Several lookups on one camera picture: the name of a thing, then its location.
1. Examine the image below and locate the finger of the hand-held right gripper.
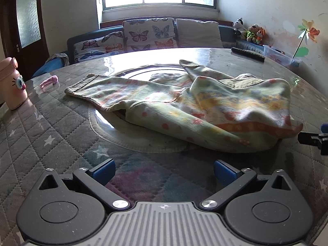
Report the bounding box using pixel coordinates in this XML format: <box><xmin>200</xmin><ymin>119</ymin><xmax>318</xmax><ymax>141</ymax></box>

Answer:
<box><xmin>298</xmin><ymin>124</ymin><xmax>328</xmax><ymax>155</ymax></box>

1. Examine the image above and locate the black and white cow plush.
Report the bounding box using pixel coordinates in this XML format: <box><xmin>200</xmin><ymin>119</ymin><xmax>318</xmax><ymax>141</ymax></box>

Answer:
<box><xmin>233</xmin><ymin>18</ymin><xmax>248</xmax><ymax>37</ymax></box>

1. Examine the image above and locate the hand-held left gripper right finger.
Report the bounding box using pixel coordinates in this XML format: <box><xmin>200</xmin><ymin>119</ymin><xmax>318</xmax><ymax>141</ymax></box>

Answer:
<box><xmin>200</xmin><ymin>159</ymin><xmax>293</xmax><ymax>210</ymax></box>

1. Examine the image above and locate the colourful pinwheel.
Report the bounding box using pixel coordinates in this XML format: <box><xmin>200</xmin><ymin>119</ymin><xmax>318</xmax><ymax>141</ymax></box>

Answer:
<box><xmin>292</xmin><ymin>19</ymin><xmax>320</xmax><ymax>58</ymax></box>

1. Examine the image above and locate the small pink toy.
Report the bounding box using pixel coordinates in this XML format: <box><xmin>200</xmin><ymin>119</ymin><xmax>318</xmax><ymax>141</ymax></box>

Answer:
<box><xmin>40</xmin><ymin>75</ymin><xmax>58</xmax><ymax>89</ymax></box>

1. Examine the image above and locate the round glass turntable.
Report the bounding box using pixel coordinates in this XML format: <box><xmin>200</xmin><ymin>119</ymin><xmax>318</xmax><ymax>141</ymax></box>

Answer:
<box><xmin>88</xmin><ymin>64</ymin><xmax>191</xmax><ymax>152</ymax></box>

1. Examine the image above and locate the plain beige cushion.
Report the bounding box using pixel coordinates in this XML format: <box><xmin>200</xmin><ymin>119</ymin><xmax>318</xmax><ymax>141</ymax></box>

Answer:
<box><xmin>175</xmin><ymin>18</ymin><xmax>223</xmax><ymax>49</ymax></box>

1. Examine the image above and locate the grey quilted star table cover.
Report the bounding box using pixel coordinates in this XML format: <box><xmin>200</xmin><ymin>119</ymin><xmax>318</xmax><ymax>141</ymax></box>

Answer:
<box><xmin>0</xmin><ymin>47</ymin><xmax>328</xmax><ymax>246</ymax></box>

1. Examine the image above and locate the pink cartoon water bottle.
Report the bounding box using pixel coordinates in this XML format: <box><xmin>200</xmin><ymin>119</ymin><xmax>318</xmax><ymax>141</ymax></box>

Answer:
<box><xmin>0</xmin><ymin>57</ymin><xmax>28</xmax><ymax>110</ymax></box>

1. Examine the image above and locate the black remote control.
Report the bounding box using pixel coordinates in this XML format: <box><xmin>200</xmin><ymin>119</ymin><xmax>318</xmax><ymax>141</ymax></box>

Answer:
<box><xmin>231</xmin><ymin>47</ymin><xmax>265</xmax><ymax>62</ymax></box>

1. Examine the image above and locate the brown bear plush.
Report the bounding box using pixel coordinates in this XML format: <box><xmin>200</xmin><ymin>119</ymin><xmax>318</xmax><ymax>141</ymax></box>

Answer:
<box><xmin>246</xmin><ymin>24</ymin><xmax>260</xmax><ymax>44</ymax></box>

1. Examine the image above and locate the grey cloth on sofa arm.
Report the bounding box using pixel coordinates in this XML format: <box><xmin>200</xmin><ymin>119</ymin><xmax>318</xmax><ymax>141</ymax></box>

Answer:
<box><xmin>47</xmin><ymin>52</ymin><xmax>69</xmax><ymax>66</ymax></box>

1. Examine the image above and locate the low butterfly print cushion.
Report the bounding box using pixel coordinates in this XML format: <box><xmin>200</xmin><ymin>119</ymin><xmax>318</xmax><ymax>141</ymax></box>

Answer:
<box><xmin>74</xmin><ymin>31</ymin><xmax>126</xmax><ymax>63</ymax></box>

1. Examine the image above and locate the dark wooden door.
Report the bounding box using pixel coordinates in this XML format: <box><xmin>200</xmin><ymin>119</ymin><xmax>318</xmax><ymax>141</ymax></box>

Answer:
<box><xmin>0</xmin><ymin>0</ymin><xmax>49</xmax><ymax>77</ymax></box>

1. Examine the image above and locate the pastel patterned baby garment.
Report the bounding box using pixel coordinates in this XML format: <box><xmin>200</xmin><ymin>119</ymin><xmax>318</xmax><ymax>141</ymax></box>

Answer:
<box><xmin>65</xmin><ymin>59</ymin><xmax>303</xmax><ymax>153</ymax></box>

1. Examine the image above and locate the orange fox plush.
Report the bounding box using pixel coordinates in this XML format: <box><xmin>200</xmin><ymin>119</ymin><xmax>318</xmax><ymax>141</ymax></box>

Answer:
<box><xmin>255</xmin><ymin>27</ymin><xmax>266</xmax><ymax>46</ymax></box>

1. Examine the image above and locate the clear plastic storage box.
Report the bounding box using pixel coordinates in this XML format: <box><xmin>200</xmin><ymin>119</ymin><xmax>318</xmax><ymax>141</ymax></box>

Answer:
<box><xmin>263</xmin><ymin>45</ymin><xmax>302</xmax><ymax>70</ymax></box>

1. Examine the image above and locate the large butterfly print cushion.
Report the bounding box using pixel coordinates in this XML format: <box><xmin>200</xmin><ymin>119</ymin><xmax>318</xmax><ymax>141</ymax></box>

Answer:
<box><xmin>123</xmin><ymin>18</ymin><xmax>178</xmax><ymax>53</ymax></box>

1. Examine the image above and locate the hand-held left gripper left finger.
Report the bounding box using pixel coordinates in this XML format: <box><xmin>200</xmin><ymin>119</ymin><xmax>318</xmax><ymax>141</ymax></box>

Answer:
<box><xmin>38</xmin><ymin>158</ymin><xmax>131</xmax><ymax>210</ymax></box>

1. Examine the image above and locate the blue sofa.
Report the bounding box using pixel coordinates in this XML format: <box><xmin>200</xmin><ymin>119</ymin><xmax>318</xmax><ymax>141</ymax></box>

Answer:
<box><xmin>32</xmin><ymin>18</ymin><xmax>303</xmax><ymax>77</ymax></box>

